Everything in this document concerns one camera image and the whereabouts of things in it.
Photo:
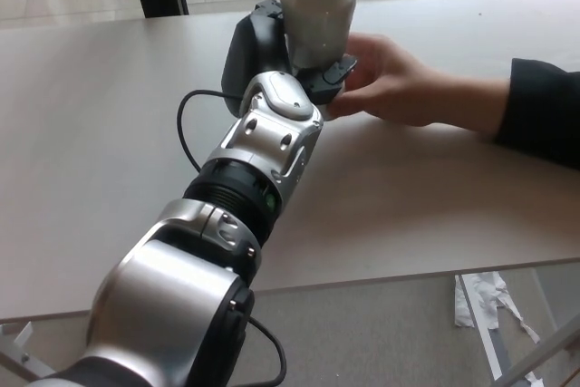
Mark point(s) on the white metal bracket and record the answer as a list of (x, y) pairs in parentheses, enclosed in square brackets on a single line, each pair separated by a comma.
[(25, 335)]

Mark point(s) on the person's bare hand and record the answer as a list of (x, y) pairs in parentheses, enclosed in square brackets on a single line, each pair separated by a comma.
[(408, 88)]

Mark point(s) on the white crumpled paper strip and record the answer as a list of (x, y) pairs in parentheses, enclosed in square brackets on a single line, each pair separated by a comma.
[(487, 296)]

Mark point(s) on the grey slanted table brace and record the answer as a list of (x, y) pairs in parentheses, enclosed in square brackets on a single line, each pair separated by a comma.
[(22, 360), (548, 351)]

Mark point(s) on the person's black-sleeved forearm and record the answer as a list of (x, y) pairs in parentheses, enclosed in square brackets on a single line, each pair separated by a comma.
[(544, 110)]

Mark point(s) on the white plastic bottle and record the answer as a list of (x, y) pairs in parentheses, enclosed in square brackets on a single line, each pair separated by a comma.
[(317, 11)]

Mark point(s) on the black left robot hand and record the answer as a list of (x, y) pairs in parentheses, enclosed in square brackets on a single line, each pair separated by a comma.
[(254, 51)]

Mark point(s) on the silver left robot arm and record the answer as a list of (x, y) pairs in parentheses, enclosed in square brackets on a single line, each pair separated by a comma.
[(190, 260)]

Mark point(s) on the white table frame bar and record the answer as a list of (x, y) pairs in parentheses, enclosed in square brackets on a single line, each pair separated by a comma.
[(482, 332)]

